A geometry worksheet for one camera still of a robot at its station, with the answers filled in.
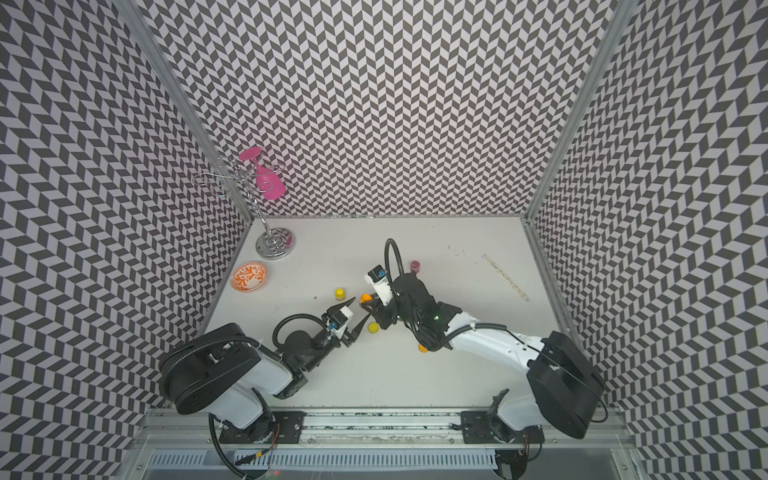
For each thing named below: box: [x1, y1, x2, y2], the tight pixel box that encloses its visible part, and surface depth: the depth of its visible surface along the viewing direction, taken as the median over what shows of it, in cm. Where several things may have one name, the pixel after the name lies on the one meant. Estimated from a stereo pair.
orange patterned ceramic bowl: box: [230, 262, 268, 293], surface depth 101 cm
